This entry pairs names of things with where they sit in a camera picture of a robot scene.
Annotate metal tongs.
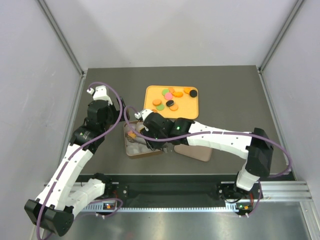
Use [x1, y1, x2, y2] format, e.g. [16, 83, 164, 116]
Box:
[125, 134, 147, 146]

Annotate orange swirl cookie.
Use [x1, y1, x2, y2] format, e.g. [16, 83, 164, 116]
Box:
[128, 133, 137, 139]

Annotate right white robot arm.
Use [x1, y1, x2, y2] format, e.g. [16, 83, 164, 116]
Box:
[141, 109, 274, 198]

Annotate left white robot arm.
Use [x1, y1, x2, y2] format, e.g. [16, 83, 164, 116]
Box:
[24, 96, 127, 240]

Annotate white paper cupcake liner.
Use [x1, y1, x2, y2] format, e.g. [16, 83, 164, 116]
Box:
[124, 124, 136, 135]
[125, 138, 139, 149]
[135, 122, 145, 133]
[138, 144, 152, 154]
[126, 146, 141, 158]

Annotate gold cookie tin box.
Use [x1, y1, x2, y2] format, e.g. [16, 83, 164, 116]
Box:
[123, 123, 163, 159]

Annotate green sandwich cookie bottom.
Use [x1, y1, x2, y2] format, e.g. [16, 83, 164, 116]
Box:
[156, 104, 165, 111]

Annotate green sandwich cookie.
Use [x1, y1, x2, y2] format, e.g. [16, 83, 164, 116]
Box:
[161, 88, 170, 96]
[156, 104, 165, 111]

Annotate orange round biscuit left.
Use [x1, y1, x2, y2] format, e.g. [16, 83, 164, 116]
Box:
[152, 99, 162, 106]

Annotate orange biscuit under black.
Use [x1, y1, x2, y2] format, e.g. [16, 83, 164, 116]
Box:
[169, 104, 179, 111]

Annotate orange yellow tray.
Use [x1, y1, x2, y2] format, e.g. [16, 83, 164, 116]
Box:
[144, 85, 199, 120]

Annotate pink sandwich cookie top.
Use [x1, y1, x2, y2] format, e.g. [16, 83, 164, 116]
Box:
[164, 92, 173, 101]

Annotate green sandwich cookie top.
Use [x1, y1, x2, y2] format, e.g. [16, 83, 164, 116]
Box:
[161, 88, 170, 96]

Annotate gold tin lid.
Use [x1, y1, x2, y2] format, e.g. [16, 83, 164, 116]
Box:
[173, 144, 213, 162]

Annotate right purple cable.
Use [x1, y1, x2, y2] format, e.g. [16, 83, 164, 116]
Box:
[124, 106, 293, 177]

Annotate purple cable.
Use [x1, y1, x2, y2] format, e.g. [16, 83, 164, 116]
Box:
[34, 81, 127, 240]
[124, 106, 293, 177]

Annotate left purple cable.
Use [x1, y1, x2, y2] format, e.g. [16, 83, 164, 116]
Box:
[34, 81, 127, 240]

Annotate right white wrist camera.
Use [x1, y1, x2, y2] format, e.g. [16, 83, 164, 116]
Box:
[134, 109, 154, 122]

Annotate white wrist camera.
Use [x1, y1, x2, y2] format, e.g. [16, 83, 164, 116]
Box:
[86, 85, 113, 106]
[134, 109, 154, 122]

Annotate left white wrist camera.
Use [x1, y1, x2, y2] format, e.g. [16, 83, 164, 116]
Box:
[86, 85, 113, 106]

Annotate aluminium frame rail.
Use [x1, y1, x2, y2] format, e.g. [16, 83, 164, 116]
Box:
[35, 0, 85, 76]

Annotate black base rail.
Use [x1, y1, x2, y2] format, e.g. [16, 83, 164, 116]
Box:
[76, 173, 249, 209]

